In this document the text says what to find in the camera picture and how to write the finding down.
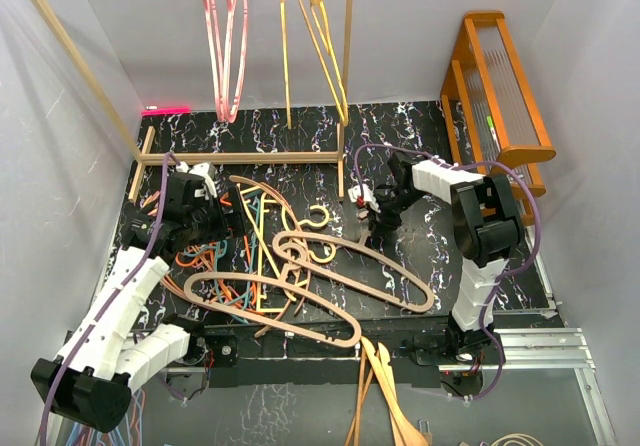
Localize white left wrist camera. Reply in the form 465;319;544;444
176;162;218;198

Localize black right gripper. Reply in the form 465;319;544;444
367;187;427;237

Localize teal thin hanger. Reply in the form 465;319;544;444
220;192;258;313

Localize pink tape strip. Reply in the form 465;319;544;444
141;107;191;117

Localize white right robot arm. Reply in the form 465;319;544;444
348;150;524;363

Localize orange thin hanger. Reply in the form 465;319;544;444
142;190;281;317

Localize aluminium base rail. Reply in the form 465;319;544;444
439;328;596;370

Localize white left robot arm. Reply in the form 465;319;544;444
30;172;247;433

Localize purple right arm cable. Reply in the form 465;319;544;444
352;144;544;402

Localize wooden clothes rack frame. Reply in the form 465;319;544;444
30;0;354;201

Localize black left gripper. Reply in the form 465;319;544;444
186;186;252;245

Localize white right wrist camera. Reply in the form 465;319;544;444
347;184;378;220

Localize yellow velvet hanger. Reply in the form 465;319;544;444
279;0;292;130
298;0;349;127

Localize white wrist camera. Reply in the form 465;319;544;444
347;184;378;220
176;162;218;198

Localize pink plastic hanger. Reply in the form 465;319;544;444
214;0;251;123
202;0;232;123

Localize blue wire hangers pile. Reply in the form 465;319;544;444
59;390;147;446

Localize orange wooden shelf rack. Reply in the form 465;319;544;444
440;11;556;198

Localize wooden hangers on floor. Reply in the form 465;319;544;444
344;337;432;445

